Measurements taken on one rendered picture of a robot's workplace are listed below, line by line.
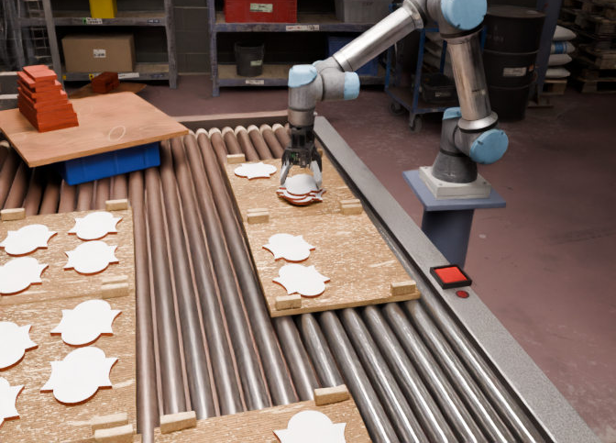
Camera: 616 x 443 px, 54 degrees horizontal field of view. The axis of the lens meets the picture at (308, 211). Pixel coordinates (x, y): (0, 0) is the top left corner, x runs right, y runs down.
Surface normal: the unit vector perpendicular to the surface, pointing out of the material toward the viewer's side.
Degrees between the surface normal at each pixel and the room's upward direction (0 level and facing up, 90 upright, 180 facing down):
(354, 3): 96
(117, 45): 90
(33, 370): 0
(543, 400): 0
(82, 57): 90
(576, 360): 1
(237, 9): 90
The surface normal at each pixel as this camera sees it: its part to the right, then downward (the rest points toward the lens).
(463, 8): 0.22, 0.30
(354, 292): 0.03, -0.88
